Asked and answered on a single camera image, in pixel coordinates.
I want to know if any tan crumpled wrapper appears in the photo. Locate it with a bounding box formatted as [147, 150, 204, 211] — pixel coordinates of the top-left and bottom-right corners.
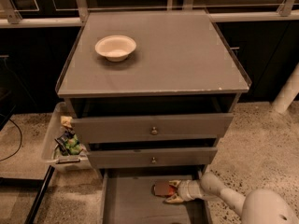
[61, 116, 72, 129]

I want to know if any grey middle drawer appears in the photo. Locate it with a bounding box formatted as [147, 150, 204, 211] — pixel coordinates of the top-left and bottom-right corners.
[88, 147, 218, 169]

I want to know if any metal railing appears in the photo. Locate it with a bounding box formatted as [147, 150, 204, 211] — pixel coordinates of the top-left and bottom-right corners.
[0, 0, 299, 27]

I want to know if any grey drawer cabinet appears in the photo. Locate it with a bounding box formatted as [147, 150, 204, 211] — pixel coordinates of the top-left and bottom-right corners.
[55, 10, 252, 224]

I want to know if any clear plastic bin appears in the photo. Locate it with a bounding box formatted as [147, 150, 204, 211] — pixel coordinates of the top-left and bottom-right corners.
[41, 102, 91, 172]

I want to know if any black floor cable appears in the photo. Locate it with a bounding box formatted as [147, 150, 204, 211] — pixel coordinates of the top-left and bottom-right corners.
[0, 115, 23, 162]

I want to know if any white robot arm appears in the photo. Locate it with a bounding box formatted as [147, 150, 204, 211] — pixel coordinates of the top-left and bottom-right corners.
[165, 172, 299, 224]

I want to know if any grey bottom drawer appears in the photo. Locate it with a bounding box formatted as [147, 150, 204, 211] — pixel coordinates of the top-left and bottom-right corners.
[100, 166, 212, 224]

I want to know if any green snack bag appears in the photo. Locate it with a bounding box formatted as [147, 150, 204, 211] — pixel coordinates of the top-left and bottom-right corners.
[55, 131, 83, 156]

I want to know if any grey drawer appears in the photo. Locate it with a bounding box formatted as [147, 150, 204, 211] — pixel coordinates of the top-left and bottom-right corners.
[88, 147, 218, 169]
[71, 113, 233, 144]
[100, 166, 212, 224]

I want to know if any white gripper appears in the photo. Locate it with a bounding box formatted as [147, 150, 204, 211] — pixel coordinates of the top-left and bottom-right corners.
[164, 180, 205, 204]

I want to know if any white paper bowl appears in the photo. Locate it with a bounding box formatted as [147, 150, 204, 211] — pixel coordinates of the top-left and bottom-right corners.
[94, 35, 136, 62]

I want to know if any grey top drawer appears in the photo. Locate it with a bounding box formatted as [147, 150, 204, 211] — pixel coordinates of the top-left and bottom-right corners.
[71, 113, 233, 144]

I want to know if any white pillar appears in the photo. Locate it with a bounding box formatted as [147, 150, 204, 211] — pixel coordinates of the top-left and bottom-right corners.
[273, 64, 299, 113]

